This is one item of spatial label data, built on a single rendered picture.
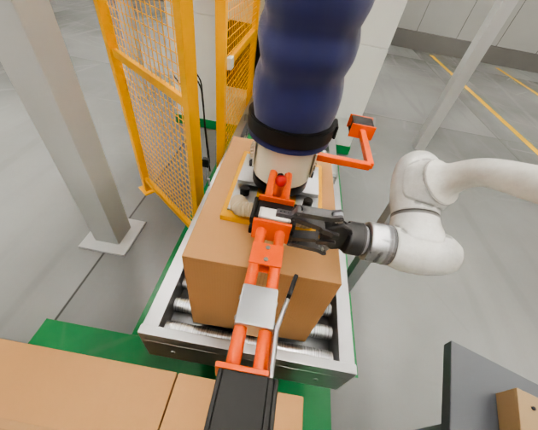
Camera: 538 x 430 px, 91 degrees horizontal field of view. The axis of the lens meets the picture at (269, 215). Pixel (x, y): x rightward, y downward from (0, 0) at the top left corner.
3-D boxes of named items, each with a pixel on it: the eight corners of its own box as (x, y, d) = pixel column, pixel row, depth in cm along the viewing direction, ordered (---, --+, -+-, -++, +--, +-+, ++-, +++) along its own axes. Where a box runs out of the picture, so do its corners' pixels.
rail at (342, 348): (320, 113, 262) (326, 95, 248) (326, 115, 262) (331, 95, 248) (323, 377, 99) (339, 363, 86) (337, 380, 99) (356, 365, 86)
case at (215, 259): (230, 206, 135) (233, 136, 107) (307, 220, 135) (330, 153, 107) (192, 322, 93) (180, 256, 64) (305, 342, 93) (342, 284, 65)
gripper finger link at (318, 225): (336, 240, 57) (340, 236, 56) (289, 223, 55) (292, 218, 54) (336, 227, 60) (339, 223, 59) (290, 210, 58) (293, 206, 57)
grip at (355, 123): (346, 125, 103) (350, 113, 99) (368, 130, 103) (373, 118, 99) (347, 136, 97) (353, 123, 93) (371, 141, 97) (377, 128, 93)
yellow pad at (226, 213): (243, 154, 98) (244, 142, 95) (270, 159, 98) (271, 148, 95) (219, 219, 74) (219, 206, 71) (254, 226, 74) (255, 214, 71)
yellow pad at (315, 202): (294, 164, 98) (296, 153, 95) (320, 169, 98) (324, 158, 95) (285, 232, 74) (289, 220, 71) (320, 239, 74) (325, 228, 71)
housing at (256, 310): (240, 293, 49) (242, 281, 46) (276, 301, 49) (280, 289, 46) (230, 332, 44) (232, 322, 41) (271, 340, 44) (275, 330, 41)
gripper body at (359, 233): (372, 241, 53) (327, 232, 53) (356, 264, 59) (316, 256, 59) (367, 215, 59) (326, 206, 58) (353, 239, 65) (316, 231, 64)
